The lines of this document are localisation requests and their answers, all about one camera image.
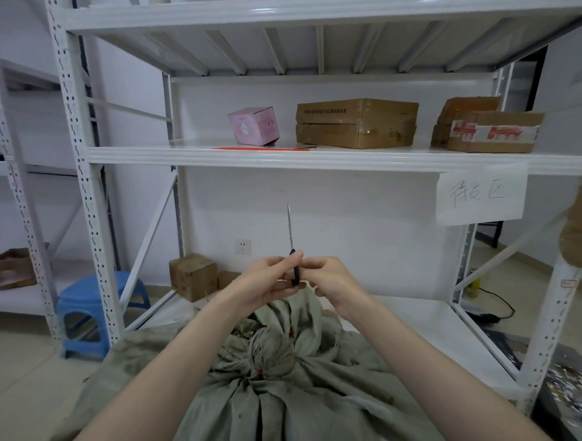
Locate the pink cardboard box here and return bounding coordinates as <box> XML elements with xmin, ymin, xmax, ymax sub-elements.
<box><xmin>227</xmin><ymin>107</ymin><xmax>280</xmax><ymax>146</ymax></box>

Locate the person's left forearm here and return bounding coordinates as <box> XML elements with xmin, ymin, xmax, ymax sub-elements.
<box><xmin>73</xmin><ymin>291</ymin><xmax>262</xmax><ymax>441</ymax></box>

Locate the open brown cardboard box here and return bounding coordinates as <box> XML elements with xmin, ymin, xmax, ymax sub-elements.
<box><xmin>430</xmin><ymin>96</ymin><xmax>501</xmax><ymax>148</ymax></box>

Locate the person's right hand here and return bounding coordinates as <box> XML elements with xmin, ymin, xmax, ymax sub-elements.
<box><xmin>301</xmin><ymin>257</ymin><xmax>372</xmax><ymax>320</ymax></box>

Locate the brown tape roll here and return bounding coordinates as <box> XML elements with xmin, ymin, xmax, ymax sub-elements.
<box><xmin>558</xmin><ymin>188</ymin><xmax>582</xmax><ymax>273</ymax></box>

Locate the low brown cardboard box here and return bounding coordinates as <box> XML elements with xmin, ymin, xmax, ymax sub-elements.
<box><xmin>217</xmin><ymin>271</ymin><xmax>243</xmax><ymax>291</ymax></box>

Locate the white paper sign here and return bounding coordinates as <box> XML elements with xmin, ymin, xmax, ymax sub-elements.
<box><xmin>435</xmin><ymin>164</ymin><xmax>529</xmax><ymax>227</ymax></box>

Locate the black cable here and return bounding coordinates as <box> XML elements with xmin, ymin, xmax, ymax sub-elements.
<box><xmin>464</xmin><ymin>286</ymin><xmax>517</xmax><ymax>324</ymax></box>

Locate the large brown cardboard box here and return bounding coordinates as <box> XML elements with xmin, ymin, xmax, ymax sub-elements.
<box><xmin>296</xmin><ymin>98</ymin><xmax>419</xmax><ymax>150</ymax></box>

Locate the black chair base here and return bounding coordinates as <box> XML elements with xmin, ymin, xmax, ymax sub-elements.
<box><xmin>475</xmin><ymin>221</ymin><xmax>506</xmax><ymax>249</ymax></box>

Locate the grey-green cloth sack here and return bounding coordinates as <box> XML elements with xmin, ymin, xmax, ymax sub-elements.
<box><xmin>64</xmin><ymin>285</ymin><xmax>448</xmax><ymax>441</ymax></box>

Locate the white metal side rack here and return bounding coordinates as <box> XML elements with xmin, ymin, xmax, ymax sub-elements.
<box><xmin>0</xmin><ymin>58</ymin><xmax>92</xmax><ymax>339</ymax></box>

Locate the cardboard box with red-white tape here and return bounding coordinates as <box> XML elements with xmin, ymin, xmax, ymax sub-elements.
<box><xmin>447</xmin><ymin>111</ymin><xmax>545</xmax><ymax>153</ymax></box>

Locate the white metal shelving rack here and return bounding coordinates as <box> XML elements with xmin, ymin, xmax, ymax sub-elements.
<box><xmin>45</xmin><ymin>0</ymin><xmax>582</xmax><ymax>416</ymax></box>

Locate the person's right forearm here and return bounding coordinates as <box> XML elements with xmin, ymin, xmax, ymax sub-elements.
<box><xmin>334</xmin><ymin>297</ymin><xmax>562</xmax><ymax>441</ymax></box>

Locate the flat red-edged card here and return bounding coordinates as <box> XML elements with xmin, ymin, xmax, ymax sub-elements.
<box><xmin>212</xmin><ymin>145</ymin><xmax>311</xmax><ymax>151</ymax></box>

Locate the person's left hand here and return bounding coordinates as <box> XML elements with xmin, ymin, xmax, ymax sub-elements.
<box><xmin>232</xmin><ymin>251</ymin><xmax>304</xmax><ymax>319</ymax></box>

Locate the blue plastic stool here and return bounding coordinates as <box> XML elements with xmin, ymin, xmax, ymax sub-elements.
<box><xmin>57</xmin><ymin>271</ymin><xmax>152</xmax><ymax>362</ymax></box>

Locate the worn brown cardboard box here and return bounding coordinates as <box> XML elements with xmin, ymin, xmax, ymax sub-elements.
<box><xmin>0</xmin><ymin>248</ymin><xmax>38</xmax><ymax>290</ymax></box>

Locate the dark speckled floor mat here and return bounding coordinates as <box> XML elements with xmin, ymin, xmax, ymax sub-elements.
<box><xmin>482</xmin><ymin>327</ymin><xmax>582</xmax><ymax>441</ymax></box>

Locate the small brown cardboard box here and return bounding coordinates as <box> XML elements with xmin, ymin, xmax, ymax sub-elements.
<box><xmin>169</xmin><ymin>254</ymin><xmax>219</xmax><ymax>303</ymax></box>

